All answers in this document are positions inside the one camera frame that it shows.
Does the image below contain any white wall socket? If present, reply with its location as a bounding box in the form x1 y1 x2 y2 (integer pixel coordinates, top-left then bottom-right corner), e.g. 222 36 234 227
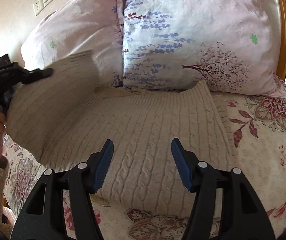
32 1 44 17

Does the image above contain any beige cable knit sweater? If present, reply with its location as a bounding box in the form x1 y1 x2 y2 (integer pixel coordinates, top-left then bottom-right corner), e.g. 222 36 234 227
4 50 233 210

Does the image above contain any pink floral pillow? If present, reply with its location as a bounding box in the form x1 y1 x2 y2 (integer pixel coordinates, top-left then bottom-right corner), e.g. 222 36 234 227
21 0 125 88

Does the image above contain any tree print floral pillow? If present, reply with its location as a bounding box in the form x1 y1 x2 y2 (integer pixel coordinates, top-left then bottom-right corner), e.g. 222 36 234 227
110 0 279 96

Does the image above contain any floral bedsheet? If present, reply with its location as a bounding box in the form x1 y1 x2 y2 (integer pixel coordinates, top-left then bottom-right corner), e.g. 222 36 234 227
1 75 286 240

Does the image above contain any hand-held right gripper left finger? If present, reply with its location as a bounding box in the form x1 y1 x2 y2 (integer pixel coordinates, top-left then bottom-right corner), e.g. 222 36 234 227
10 139 114 240

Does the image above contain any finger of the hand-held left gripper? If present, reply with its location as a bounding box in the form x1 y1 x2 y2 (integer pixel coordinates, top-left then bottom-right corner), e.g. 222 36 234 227
20 67 54 85

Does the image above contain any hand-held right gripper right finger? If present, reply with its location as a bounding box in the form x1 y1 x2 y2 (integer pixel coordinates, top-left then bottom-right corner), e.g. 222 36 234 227
171 137 276 240

